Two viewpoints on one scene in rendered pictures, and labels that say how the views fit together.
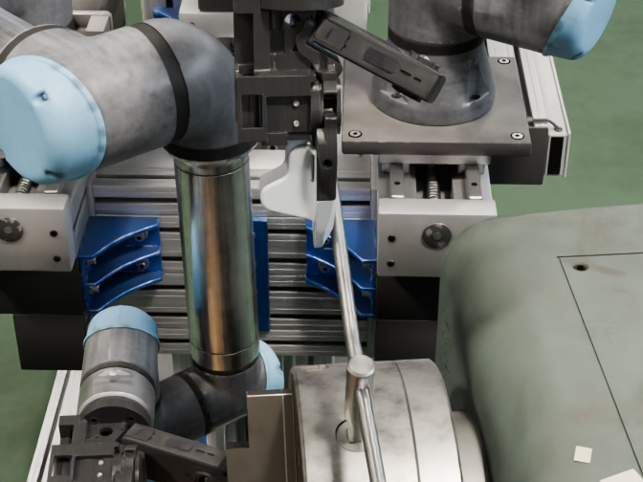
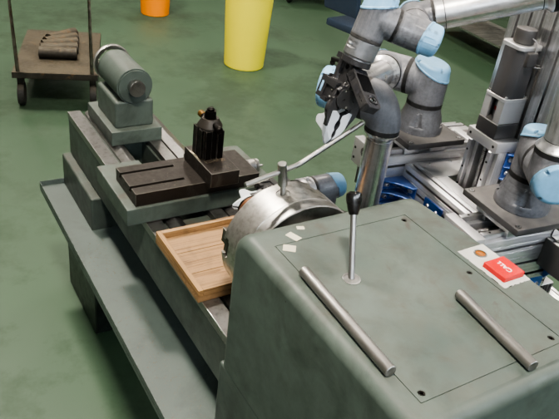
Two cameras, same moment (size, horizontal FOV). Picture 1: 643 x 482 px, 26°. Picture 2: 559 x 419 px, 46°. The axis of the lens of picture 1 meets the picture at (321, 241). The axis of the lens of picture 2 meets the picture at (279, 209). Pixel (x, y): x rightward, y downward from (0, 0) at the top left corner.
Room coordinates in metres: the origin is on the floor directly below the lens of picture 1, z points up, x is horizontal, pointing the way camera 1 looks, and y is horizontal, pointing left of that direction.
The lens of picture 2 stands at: (0.15, -1.19, 2.00)
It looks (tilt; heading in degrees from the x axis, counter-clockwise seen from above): 31 degrees down; 60
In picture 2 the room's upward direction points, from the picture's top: 8 degrees clockwise
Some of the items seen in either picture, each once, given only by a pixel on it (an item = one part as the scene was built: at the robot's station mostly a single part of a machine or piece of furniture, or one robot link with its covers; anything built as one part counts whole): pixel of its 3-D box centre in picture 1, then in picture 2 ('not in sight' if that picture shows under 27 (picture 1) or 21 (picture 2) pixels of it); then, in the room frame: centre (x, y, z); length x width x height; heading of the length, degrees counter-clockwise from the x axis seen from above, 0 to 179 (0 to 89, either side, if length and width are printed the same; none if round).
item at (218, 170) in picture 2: not in sight; (210, 164); (0.89, 0.56, 1.00); 0.20 x 0.10 x 0.05; 95
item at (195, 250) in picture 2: not in sight; (232, 252); (0.83, 0.23, 0.88); 0.36 x 0.30 x 0.04; 5
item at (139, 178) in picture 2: not in sight; (188, 175); (0.82, 0.59, 0.95); 0.43 x 0.18 x 0.04; 5
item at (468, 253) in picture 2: not in sight; (489, 275); (1.11, -0.44, 1.23); 0.13 x 0.08 x 0.06; 95
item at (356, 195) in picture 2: not in sight; (353, 202); (0.82, -0.31, 1.38); 0.04 x 0.03 x 0.05; 95
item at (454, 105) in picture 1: (434, 59); (526, 188); (1.52, -0.14, 1.21); 0.15 x 0.15 x 0.10
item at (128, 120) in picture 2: not in sight; (124, 92); (0.76, 1.17, 1.01); 0.30 x 0.20 x 0.29; 95
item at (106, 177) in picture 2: not in sight; (187, 181); (0.83, 0.64, 0.89); 0.53 x 0.30 x 0.06; 5
